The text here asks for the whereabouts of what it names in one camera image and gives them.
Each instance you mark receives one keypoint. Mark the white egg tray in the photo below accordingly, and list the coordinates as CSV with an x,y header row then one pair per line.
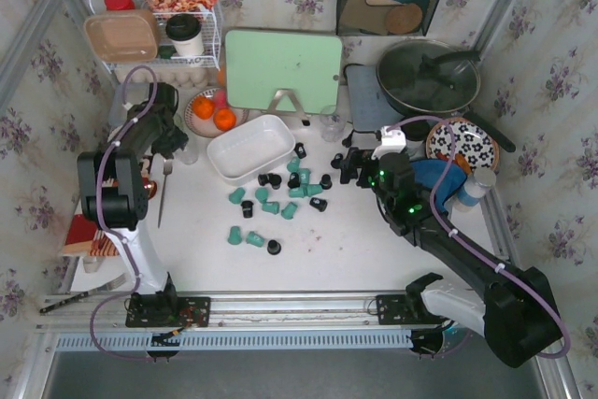
x,y
185,78

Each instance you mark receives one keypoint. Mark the black frying pan with lid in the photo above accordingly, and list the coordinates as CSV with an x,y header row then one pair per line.
x,y
425,76

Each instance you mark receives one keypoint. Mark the black capsule bottom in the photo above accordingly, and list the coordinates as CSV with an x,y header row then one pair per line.
x,y
273,247

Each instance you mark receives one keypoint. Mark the white cup black lid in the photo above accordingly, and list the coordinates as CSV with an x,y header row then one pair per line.
x,y
185,32

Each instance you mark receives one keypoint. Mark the patterned folded cloth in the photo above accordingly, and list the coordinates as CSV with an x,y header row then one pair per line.
x,y
84,239

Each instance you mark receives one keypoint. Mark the fruit plate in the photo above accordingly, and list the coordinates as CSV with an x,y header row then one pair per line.
x,y
207,128

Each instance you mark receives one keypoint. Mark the brown lidded food container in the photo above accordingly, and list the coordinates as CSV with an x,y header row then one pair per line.
x,y
122,37

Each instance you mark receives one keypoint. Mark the white rectangular storage basket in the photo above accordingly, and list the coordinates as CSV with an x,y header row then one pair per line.
x,y
251,149

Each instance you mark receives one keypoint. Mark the black capsule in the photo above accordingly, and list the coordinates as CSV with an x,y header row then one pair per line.
x,y
300,150
318,203
247,209
273,247

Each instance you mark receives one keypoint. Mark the white wire shelf rack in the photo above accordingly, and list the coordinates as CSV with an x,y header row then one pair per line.
x,y
212,34

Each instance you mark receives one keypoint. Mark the teal capsule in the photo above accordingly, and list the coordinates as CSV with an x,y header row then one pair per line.
x,y
234,236
255,239
293,165
237,196
289,211

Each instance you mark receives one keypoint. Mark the black lidded printed jar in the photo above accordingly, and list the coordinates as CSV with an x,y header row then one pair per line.
x,y
416,133

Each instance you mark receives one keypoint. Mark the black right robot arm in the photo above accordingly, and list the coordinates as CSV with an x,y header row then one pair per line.
x,y
512,309

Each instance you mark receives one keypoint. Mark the white blue bottle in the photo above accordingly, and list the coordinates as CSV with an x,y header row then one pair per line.
x,y
475,187

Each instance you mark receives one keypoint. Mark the green cutting board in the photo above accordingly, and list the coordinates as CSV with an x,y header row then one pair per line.
x,y
261,63

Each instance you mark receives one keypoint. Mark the black mesh organizer rack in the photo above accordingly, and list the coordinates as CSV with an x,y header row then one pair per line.
x,y
384,17

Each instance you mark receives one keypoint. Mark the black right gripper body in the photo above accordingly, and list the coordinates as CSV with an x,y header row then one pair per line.
x,y
353,165

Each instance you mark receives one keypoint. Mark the clear drinking glass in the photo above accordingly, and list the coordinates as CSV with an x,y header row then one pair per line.
x,y
332,124

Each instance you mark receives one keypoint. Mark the orange fruit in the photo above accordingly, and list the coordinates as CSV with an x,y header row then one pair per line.
x,y
224,119
203,107

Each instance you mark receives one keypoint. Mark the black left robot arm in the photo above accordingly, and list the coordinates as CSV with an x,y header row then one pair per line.
x,y
113,195

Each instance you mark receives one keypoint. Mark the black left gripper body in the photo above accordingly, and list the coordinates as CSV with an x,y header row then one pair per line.
x,y
169,141

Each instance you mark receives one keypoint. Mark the red capped jar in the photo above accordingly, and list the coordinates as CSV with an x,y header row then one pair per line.
x,y
119,5

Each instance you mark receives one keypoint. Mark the flower patterned plate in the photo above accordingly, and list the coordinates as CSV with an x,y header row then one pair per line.
x,y
476,147

